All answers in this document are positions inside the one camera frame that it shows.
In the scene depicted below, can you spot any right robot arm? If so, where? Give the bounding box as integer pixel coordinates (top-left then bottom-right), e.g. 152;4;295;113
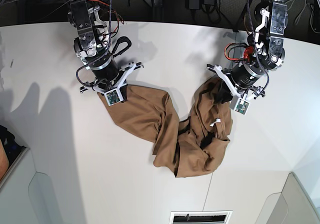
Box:
68;0;142;98

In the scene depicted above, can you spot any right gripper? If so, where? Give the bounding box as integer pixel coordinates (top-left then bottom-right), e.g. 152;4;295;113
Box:
79;58;144;93

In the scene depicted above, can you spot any white garment label tag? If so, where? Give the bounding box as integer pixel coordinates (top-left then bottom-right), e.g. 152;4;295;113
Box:
210;118;221;127

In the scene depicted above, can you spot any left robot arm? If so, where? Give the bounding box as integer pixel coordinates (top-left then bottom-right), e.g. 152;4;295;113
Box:
207;0;288;104

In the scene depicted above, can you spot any aluminium frame post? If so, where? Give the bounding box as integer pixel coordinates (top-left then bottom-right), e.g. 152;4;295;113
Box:
151;0;164;22

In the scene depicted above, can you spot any brown t-shirt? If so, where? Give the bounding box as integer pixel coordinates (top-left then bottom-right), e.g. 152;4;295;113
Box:
106;77;233;178

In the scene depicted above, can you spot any grey bin left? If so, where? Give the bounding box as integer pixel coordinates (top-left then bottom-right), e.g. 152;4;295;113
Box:
0;148;60;224

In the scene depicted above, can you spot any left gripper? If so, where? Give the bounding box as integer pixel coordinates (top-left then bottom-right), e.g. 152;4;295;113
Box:
206;62;266;104

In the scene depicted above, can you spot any grey bin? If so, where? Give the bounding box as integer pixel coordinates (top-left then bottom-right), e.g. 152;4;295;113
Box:
255;172;320;224
0;148;60;224

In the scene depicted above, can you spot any white floor vent grille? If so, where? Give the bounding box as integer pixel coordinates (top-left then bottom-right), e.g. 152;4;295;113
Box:
169;210;233;224

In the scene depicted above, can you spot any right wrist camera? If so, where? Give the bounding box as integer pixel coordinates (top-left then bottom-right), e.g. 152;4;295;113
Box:
103;88;124;106

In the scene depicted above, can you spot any grey bin right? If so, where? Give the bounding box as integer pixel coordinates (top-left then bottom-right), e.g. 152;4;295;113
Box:
255;172;320;224

